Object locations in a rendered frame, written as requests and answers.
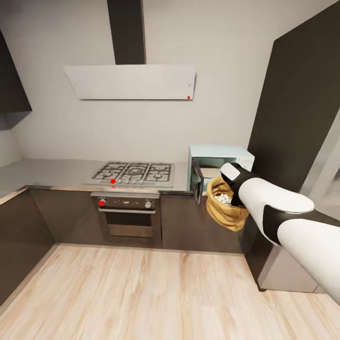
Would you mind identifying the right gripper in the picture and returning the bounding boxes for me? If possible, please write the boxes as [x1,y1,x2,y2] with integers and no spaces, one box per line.
[230,193,244,207]

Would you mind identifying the microwave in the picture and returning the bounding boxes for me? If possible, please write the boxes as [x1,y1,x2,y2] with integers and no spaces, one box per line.
[188,144,255,208]

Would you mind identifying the popcorn bag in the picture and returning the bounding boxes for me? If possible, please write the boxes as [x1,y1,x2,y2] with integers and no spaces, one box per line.
[206,176,250,231]

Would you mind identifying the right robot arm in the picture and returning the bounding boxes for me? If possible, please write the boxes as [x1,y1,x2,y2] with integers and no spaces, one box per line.
[220,162,340,306]

